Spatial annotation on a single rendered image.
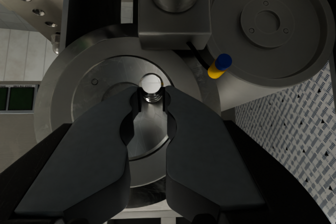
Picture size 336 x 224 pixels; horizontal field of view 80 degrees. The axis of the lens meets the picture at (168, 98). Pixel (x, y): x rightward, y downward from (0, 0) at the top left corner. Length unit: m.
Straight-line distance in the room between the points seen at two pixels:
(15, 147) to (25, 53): 2.50
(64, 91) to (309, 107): 0.23
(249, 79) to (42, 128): 0.17
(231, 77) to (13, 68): 2.93
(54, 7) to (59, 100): 0.32
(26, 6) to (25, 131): 0.27
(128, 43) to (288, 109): 0.20
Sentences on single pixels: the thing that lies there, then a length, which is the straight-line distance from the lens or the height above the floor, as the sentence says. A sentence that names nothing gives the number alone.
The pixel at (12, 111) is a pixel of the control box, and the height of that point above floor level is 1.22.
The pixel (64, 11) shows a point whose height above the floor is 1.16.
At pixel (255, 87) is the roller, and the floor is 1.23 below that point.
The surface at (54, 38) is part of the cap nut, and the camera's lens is 0.58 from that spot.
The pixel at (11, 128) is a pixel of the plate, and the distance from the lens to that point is 0.60.
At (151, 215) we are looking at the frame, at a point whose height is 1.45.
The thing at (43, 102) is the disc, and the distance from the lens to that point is 0.19.
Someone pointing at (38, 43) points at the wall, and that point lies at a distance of 3.05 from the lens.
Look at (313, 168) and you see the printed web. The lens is 0.25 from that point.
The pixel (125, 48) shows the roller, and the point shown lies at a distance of 0.17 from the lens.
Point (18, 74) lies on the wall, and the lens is 2.99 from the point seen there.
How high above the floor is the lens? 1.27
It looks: 10 degrees down
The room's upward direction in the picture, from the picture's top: 179 degrees clockwise
